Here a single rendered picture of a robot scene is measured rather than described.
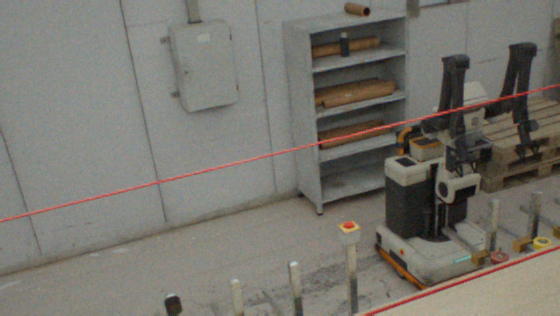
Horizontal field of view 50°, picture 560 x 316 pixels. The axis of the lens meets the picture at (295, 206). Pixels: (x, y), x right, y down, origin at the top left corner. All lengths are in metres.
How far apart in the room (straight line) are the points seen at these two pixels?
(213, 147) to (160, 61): 0.82
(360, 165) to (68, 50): 2.69
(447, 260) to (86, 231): 2.82
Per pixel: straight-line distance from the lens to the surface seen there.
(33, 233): 5.05
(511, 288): 2.69
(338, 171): 5.52
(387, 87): 5.04
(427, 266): 3.93
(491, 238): 2.94
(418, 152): 3.99
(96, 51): 4.64
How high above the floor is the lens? 2.45
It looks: 28 degrees down
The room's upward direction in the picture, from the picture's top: 5 degrees counter-clockwise
